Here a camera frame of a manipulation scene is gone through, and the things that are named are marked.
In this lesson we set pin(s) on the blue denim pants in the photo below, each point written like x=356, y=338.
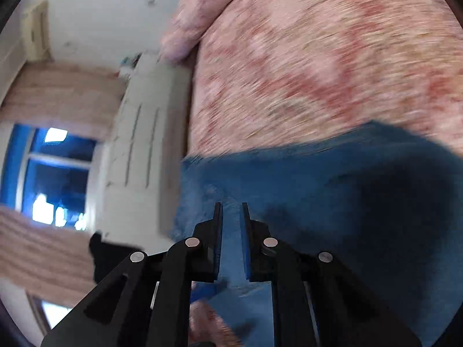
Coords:
x=325, y=188

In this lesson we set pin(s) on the pink floral bedspread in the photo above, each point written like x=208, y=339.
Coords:
x=307, y=61

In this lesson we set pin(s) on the dark cloth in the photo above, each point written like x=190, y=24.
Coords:
x=108, y=256

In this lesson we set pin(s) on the window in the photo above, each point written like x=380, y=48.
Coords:
x=54, y=173

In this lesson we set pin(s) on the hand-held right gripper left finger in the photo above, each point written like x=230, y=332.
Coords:
x=217, y=253

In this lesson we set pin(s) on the cream air conditioner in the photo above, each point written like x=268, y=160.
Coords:
x=36, y=32

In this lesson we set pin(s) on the pink floral quilt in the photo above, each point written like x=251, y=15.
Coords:
x=195, y=18

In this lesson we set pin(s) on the white drawer cabinet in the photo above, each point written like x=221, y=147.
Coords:
x=144, y=133

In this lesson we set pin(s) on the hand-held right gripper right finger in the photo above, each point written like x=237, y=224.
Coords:
x=245, y=256

